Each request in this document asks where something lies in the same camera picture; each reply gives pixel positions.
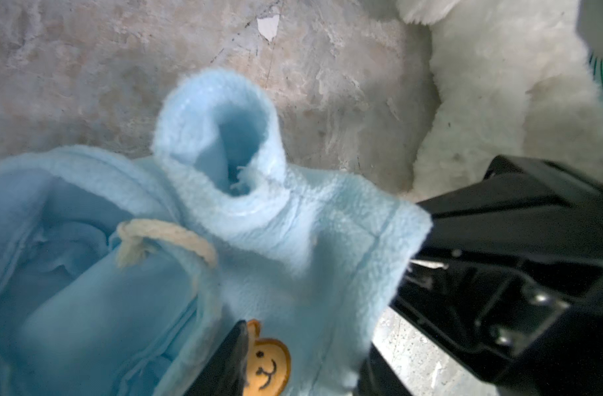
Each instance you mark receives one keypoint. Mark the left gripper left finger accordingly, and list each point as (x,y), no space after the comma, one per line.
(225,372)

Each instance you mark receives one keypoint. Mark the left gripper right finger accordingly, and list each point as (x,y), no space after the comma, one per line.
(377,378)

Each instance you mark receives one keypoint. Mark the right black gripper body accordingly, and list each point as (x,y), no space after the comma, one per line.
(509,281)

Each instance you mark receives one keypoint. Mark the light blue fleece hoodie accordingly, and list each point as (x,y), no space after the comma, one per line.
(123,277)

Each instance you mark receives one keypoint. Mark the white teddy bear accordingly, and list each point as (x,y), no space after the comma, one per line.
(514,79)

